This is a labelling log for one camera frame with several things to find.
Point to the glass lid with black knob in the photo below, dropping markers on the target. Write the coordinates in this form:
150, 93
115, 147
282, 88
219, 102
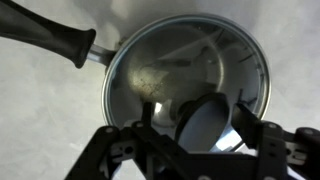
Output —
203, 123

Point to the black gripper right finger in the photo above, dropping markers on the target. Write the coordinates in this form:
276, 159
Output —
273, 150

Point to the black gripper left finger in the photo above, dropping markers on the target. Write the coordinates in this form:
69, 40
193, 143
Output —
96, 153

